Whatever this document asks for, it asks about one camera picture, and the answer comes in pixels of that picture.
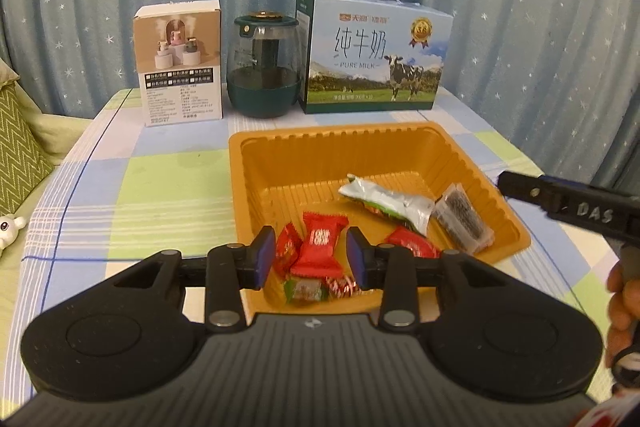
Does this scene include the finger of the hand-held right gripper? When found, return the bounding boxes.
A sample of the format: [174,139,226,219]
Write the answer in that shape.
[497,171,640,249]

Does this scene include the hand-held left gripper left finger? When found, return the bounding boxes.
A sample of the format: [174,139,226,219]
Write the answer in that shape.
[112,226,277,334]

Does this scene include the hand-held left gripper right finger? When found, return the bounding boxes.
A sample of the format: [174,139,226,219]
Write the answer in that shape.
[346,227,508,334]

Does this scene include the small red snack packet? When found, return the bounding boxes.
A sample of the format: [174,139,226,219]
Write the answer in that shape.
[385,227,443,259]
[275,222,303,278]

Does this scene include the red twist-wrapped candy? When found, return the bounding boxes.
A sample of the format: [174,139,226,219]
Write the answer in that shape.
[325,273,362,299]

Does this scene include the large red snack packet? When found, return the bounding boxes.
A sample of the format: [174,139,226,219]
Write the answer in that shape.
[290,212,350,279]

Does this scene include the green candy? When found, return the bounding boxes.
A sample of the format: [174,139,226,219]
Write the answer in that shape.
[282,276,331,305]

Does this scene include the silver snack packet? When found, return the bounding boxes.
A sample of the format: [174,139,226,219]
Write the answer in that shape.
[338,174,436,235]

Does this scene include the orange plastic tray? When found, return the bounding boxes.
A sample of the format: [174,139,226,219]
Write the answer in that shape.
[228,122,532,315]

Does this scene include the black sesame bar packet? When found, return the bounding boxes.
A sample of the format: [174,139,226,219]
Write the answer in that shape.
[431,183,496,254]

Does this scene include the person's right hand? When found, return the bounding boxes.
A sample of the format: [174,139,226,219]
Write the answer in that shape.
[605,257,640,370]

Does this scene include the red and white clothing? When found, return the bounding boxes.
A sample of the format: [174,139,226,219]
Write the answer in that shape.
[570,391,640,427]

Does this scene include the checked tablecloth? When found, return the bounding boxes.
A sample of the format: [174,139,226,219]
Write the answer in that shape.
[12,87,640,408]

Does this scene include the dark green humidifier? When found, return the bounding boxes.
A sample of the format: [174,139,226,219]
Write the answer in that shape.
[226,9,303,118]

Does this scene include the milk carton box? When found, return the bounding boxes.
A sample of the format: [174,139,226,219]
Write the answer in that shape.
[295,0,454,115]

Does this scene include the white product box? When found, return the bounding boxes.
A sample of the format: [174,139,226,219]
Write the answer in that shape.
[133,0,224,128]

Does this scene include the light green sofa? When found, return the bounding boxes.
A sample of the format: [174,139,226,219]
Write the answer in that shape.
[0,57,93,268]

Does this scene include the white rabbit toy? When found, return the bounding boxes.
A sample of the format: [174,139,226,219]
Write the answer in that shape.
[0,215,27,254]

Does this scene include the green chevron cushion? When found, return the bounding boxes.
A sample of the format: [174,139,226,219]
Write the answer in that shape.
[0,82,55,219]

